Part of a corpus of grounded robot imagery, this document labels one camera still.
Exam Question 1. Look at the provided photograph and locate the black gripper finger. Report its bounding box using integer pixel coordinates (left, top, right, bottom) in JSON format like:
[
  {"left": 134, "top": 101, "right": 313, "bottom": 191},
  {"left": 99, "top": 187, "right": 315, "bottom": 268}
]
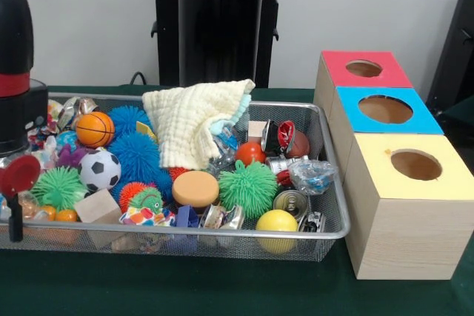
[{"left": 7, "top": 194, "right": 24, "bottom": 243}]

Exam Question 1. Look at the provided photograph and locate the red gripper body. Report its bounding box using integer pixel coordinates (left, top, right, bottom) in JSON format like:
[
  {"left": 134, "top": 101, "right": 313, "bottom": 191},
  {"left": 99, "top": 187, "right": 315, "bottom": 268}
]
[{"left": 0, "top": 154, "right": 41, "bottom": 198}]

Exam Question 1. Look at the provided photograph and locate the multicoloured spiky caterpillar toy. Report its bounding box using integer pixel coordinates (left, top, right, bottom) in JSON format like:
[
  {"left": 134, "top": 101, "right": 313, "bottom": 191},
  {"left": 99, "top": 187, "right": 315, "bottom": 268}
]
[{"left": 118, "top": 181, "right": 164, "bottom": 217}]

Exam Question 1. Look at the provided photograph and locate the cream and mint cloth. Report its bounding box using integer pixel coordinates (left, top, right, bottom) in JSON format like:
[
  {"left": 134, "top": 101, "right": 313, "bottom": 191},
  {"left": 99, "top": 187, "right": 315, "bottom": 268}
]
[{"left": 141, "top": 78, "right": 256, "bottom": 171}]

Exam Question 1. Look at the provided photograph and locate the wooden box with three holes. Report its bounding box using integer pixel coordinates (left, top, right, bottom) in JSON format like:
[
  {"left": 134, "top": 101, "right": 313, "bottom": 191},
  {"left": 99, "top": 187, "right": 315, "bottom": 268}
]
[{"left": 313, "top": 50, "right": 474, "bottom": 280}]

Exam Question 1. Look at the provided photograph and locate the green spiky rubber toy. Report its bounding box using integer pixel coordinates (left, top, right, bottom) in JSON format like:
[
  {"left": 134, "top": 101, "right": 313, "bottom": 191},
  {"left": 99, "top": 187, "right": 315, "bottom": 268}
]
[{"left": 31, "top": 167, "right": 90, "bottom": 212}]

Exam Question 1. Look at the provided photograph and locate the black and white soccer ball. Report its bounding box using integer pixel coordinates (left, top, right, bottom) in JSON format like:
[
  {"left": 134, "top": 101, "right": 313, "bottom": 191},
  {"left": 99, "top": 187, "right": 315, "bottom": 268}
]
[{"left": 77, "top": 149, "right": 122, "bottom": 193}]

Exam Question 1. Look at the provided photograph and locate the plain wooden cube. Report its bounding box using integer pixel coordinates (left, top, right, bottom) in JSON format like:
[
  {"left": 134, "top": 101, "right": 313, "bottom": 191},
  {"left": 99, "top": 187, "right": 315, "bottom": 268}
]
[{"left": 73, "top": 188, "right": 123, "bottom": 223}]

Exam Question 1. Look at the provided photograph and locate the orange toy basketball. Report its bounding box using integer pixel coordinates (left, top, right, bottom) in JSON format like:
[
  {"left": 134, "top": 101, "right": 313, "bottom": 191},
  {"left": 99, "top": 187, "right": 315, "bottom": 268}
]
[{"left": 76, "top": 111, "right": 116, "bottom": 148}]

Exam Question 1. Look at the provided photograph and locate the blue spiky toy with eyes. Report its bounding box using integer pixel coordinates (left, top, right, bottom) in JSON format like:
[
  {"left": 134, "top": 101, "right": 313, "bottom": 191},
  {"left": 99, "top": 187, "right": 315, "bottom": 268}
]
[{"left": 110, "top": 131, "right": 174, "bottom": 198}]

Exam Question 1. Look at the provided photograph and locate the blue spiky rubber ball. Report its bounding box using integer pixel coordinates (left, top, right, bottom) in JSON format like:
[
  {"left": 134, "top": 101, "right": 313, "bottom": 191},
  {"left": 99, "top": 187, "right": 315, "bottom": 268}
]
[{"left": 107, "top": 105, "right": 153, "bottom": 135}]

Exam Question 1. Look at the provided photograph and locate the round orange sponge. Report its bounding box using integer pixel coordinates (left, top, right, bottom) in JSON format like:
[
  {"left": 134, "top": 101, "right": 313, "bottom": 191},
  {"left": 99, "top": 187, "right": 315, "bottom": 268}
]
[{"left": 171, "top": 170, "right": 220, "bottom": 209}]

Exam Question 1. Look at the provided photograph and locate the dark green tablecloth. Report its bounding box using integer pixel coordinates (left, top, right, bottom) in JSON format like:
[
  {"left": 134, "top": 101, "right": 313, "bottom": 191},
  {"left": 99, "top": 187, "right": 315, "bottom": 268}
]
[
  {"left": 442, "top": 94, "right": 474, "bottom": 135},
  {"left": 0, "top": 84, "right": 474, "bottom": 316}
]

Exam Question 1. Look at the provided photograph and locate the large green spiky ball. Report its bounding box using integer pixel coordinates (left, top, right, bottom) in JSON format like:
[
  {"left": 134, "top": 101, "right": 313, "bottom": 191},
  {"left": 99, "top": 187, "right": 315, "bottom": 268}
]
[{"left": 218, "top": 160, "right": 278, "bottom": 220}]

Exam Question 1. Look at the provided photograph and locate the yellow ball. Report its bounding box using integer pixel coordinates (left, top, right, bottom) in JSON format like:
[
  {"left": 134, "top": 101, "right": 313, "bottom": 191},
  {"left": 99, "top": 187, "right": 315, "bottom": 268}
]
[{"left": 255, "top": 209, "right": 299, "bottom": 255}]

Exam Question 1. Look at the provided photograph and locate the black monitor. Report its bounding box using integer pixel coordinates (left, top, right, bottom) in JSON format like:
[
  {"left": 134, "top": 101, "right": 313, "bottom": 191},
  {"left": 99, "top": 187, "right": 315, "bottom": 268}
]
[{"left": 425, "top": 0, "right": 474, "bottom": 110}]

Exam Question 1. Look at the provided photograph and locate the silver wire mesh bin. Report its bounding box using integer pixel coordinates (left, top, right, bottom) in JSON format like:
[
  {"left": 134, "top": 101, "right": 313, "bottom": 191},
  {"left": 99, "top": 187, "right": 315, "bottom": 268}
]
[{"left": 0, "top": 92, "right": 351, "bottom": 264}]

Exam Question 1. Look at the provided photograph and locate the black cable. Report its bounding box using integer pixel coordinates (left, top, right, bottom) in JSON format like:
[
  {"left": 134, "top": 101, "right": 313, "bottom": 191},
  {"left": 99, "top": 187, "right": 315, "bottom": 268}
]
[{"left": 129, "top": 70, "right": 149, "bottom": 86}]

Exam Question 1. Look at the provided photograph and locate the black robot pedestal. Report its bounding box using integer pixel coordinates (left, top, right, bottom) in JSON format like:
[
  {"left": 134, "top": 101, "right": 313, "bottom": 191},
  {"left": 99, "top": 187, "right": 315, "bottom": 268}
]
[{"left": 143, "top": 0, "right": 297, "bottom": 90}]

